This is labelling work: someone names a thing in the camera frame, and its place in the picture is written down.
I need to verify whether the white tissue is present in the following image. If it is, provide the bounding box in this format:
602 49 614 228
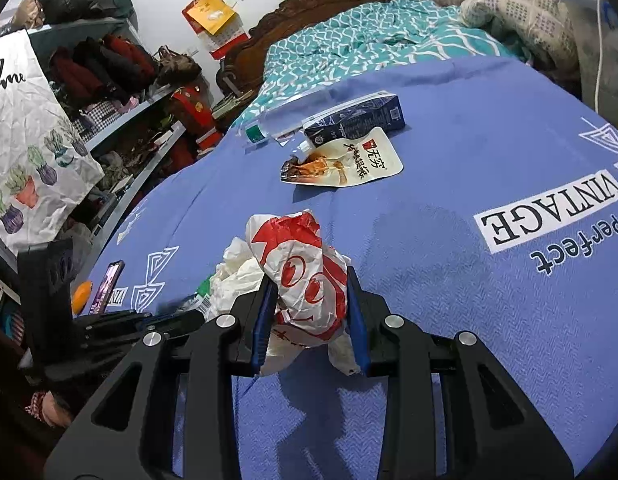
205 237 263 322

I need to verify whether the red white plastic bag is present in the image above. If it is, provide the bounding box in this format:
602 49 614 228
245 210 360 376

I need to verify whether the left hand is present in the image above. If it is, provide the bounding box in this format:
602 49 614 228
24 391 72 429

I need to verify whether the green white wrapper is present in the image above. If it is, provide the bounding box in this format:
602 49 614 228
179 276 211 318

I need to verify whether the smartphone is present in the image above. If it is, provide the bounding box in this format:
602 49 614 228
88 260 124 314

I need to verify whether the blue printed bed cover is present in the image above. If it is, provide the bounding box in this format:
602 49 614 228
90 56 618 479

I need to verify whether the white potted-plant tote bag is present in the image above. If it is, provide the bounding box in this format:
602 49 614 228
0 30 104 254

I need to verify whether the white sauce pouch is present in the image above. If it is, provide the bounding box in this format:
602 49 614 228
280 127 403 188

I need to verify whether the clear plastic bottle green cap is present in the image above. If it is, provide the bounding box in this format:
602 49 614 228
239 86 334 146

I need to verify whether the navy blue carton box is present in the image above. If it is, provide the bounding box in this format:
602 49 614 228
301 90 405 148

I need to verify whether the cluttered metal shelf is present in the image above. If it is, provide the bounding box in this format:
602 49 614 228
0 0 226 281

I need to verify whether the carved wooden headboard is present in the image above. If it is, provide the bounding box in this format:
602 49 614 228
216 0 391 96

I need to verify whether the teal patterned quilt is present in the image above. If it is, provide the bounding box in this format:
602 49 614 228
232 0 533 129

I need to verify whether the checkered grey pillow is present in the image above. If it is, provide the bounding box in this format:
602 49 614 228
460 0 578 73

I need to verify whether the red yellow wall calendar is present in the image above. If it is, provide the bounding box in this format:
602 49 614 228
181 0 249 61

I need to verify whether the white cable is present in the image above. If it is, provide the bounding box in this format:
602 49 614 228
593 0 607 116

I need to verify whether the clear storage box blue handle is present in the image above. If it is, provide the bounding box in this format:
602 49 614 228
560 0 618 129

